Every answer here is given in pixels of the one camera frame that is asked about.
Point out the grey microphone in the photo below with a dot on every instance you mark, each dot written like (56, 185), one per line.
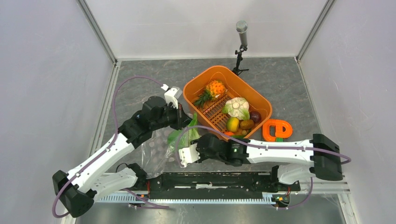
(241, 28)

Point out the orange toy handle block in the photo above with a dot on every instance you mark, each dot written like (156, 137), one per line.
(276, 128)

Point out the clear dotted zip top bag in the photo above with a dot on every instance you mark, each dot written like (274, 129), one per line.
(155, 155)

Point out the small yellow toy fruit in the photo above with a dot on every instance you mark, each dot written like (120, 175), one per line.
(246, 124)

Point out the green toy lettuce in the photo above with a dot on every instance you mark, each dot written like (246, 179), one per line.
(186, 138)

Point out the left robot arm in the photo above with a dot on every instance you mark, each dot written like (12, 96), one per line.
(79, 188)

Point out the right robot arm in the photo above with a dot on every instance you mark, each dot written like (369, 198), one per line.
(317, 157)

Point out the yellow green toy mango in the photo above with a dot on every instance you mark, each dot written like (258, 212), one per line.
(232, 124)

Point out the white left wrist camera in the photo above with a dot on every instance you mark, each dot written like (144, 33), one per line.
(171, 95)

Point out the white toy cabbage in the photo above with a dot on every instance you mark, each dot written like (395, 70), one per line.
(237, 108)

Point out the green toy cucumber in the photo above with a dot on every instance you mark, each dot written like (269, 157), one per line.
(239, 136)

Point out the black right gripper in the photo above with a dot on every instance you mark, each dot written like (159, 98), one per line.
(202, 158)

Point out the orange toy pineapple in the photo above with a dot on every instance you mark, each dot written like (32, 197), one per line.
(212, 91)

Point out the orange plastic basket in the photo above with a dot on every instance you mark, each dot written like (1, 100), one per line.
(210, 114)

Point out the dark red toy fruit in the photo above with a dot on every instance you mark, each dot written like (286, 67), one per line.
(255, 116)

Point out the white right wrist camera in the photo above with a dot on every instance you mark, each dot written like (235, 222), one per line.
(188, 155)

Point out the black microphone tripod stand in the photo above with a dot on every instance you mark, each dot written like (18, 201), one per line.
(236, 70)

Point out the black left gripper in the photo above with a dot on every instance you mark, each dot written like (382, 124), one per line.
(182, 119)

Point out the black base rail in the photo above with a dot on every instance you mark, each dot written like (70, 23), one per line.
(221, 188)

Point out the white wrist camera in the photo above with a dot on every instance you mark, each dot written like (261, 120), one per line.
(171, 95)
(188, 155)

